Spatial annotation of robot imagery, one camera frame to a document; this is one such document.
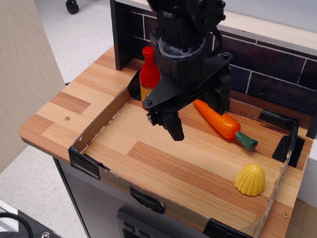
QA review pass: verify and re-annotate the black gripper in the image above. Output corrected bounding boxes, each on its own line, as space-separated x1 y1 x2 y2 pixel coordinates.
143 27 232 141

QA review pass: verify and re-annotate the red hot sauce bottle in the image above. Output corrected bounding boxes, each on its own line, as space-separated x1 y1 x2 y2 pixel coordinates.
139 46 160 102

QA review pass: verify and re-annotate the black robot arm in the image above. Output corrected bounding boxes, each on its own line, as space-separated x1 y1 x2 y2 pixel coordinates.
143 0 232 141

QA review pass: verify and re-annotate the cardboard fence with black tape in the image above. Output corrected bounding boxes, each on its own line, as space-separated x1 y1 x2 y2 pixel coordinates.
69 78 305 238

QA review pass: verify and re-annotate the orange toy carrot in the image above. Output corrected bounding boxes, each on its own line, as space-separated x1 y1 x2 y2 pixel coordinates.
194 100 258 152

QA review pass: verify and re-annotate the dark brick backsplash panel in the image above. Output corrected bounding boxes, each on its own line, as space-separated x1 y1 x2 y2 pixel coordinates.
110 0 317 118

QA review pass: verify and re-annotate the yellow toy corn piece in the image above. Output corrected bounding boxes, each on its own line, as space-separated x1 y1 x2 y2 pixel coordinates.
235 164 265 196

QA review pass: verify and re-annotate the grey cabinet control panel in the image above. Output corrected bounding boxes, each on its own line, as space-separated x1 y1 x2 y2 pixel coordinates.
116 209 174 238

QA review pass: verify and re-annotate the black chair caster wheel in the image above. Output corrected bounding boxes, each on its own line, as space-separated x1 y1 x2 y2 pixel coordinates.
65 0 79 14

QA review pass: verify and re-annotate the light plywood board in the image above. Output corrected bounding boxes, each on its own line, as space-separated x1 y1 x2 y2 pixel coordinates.
0 0 64 171

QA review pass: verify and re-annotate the black metal base plate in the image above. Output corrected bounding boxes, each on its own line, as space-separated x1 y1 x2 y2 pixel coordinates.
18 210 61 238

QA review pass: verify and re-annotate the black cable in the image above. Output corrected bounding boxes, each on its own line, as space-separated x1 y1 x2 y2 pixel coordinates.
0 212 34 238

